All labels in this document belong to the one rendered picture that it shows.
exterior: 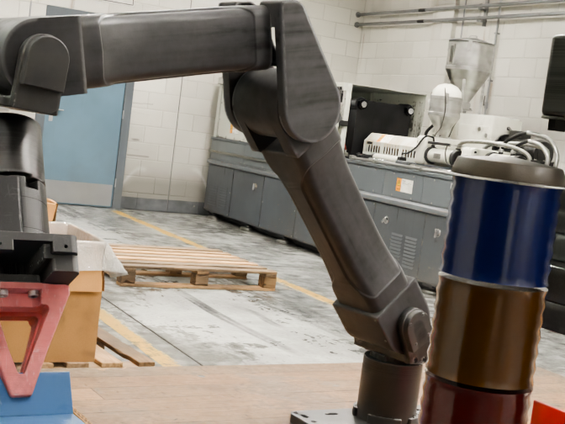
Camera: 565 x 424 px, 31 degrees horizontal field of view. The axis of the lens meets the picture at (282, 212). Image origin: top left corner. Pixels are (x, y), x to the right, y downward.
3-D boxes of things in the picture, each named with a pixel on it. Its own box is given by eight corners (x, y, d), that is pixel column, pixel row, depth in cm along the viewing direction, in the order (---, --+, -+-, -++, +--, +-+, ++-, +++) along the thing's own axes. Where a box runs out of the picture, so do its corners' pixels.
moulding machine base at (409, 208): (199, 215, 1219) (208, 135, 1211) (272, 220, 1268) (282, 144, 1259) (490, 318, 737) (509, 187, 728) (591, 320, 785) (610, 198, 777)
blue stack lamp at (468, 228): (495, 268, 38) (508, 180, 37) (572, 288, 34) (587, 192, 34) (416, 264, 36) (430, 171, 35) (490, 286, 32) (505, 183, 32)
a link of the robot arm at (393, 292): (400, 366, 101) (266, 96, 85) (355, 349, 106) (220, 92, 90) (437, 325, 103) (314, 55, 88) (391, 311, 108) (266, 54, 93)
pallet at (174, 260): (215, 266, 819) (218, 248, 818) (275, 291, 733) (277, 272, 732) (74, 260, 758) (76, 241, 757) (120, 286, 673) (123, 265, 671)
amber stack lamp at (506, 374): (482, 359, 38) (494, 272, 38) (557, 388, 35) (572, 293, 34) (403, 361, 36) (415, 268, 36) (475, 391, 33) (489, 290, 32)
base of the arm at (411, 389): (488, 360, 107) (445, 344, 113) (334, 363, 96) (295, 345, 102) (477, 432, 108) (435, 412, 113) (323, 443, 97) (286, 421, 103)
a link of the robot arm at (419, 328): (409, 310, 98) (447, 309, 102) (348, 291, 105) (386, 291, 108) (400, 373, 99) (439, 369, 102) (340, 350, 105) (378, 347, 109)
